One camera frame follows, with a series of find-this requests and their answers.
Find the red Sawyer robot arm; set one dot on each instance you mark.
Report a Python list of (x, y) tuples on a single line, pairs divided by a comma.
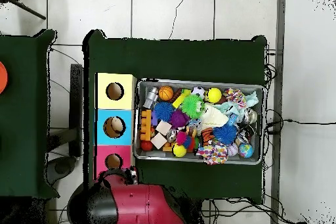
[(141, 205)]

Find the shallow mesh bin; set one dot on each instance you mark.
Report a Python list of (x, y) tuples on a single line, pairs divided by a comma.
[(143, 87)]

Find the wooden box with three holes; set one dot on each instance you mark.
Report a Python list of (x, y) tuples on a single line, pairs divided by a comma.
[(128, 82)]

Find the blue spiky ball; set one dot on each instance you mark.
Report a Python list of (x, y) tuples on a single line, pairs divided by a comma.
[(225, 134), (163, 111)]

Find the small orange basketball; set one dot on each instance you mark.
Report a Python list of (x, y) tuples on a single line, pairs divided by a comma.
[(166, 93)]

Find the green spiky puffer toy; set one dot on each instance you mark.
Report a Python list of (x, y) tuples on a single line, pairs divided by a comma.
[(193, 105)]

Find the orange building block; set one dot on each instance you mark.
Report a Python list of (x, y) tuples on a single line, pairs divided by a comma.
[(145, 125)]

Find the small soccer ball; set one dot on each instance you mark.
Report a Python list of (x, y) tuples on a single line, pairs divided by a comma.
[(198, 91)]

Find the cream waffle cloth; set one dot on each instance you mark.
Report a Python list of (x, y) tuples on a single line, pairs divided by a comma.
[(214, 117)]

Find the plain yellow ball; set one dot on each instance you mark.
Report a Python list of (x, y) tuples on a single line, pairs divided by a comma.
[(214, 95)]

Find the dark green table cloth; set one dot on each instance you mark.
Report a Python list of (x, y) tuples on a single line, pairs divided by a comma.
[(23, 129), (183, 58)]

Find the small globe ball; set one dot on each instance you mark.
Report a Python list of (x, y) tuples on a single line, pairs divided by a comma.
[(246, 150)]

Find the orange disc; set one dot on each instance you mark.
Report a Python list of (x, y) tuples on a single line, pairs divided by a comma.
[(2, 78)]

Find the black rod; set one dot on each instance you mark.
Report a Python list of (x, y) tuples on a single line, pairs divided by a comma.
[(26, 8)]

